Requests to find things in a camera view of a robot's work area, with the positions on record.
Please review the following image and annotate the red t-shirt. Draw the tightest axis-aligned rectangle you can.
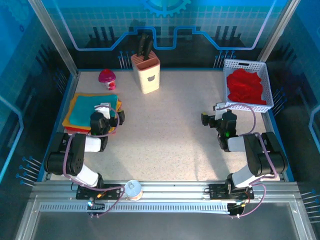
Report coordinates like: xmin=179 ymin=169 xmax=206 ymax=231
xmin=64 ymin=126 xmax=118 ymax=135
xmin=226 ymin=69 xmax=268 ymax=106

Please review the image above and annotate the stack of folded towels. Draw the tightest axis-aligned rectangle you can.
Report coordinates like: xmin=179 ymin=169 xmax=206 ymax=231
xmin=62 ymin=92 xmax=123 ymax=132

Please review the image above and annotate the teal folded t-shirt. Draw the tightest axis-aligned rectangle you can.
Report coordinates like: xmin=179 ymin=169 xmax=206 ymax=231
xmin=68 ymin=94 xmax=120 ymax=126

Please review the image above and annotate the red folded t-shirt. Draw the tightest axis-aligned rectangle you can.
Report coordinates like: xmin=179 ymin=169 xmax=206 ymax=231
xmin=64 ymin=126 xmax=118 ymax=135

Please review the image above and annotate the pink lidded cup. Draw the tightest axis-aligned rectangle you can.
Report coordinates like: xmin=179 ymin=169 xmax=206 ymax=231
xmin=98 ymin=68 xmax=117 ymax=91

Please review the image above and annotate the cream knife block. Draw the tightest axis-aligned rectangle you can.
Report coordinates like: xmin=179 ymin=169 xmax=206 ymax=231
xmin=130 ymin=51 xmax=161 ymax=95

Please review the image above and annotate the white perforated plastic basket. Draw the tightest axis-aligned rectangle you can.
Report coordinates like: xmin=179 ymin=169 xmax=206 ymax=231
xmin=223 ymin=58 xmax=275 ymax=115

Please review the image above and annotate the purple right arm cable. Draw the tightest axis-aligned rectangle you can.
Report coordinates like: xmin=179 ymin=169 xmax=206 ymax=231
xmin=217 ymin=103 xmax=278 ymax=219

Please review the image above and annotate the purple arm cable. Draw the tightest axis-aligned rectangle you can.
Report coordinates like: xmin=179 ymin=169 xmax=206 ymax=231
xmin=217 ymin=103 xmax=278 ymax=219
xmin=63 ymin=104 xmax=126 ymax=218

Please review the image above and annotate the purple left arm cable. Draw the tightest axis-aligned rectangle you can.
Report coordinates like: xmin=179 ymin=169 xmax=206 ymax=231
xmin=63 ymin=104 xmax=126 ymax=218

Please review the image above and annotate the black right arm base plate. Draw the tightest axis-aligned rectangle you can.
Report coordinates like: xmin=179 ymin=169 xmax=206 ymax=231
xmin=208 ymin=183 xmax=255 ymax=201

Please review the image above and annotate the black handled knife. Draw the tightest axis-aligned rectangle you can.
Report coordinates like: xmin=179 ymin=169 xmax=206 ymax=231
xmin=136 ymin=32 xmax=150 ymax=57
xmin=143 ymin=38 xmax=155 ymax=62

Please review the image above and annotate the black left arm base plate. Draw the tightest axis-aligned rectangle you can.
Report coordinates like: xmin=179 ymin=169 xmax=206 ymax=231
xmin=76 ymin=183 xmax=126 ymax=201

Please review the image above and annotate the aluminium rail frame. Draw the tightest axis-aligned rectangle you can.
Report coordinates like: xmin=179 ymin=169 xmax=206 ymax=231
xmin=14 ymin=180 xmax=316 ymax=240

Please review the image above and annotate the slotted grey cable duct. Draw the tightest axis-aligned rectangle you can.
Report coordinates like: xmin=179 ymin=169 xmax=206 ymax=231
xmin=39 ymin=202 xmax=231 ymax=213

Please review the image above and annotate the aluminium frame post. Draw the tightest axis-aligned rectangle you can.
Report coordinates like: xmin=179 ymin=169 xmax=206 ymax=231
xmin=27 ymin=0 xmax=80 ymax=77
xmin=256 ymin=0 xmax=302 ymax=63

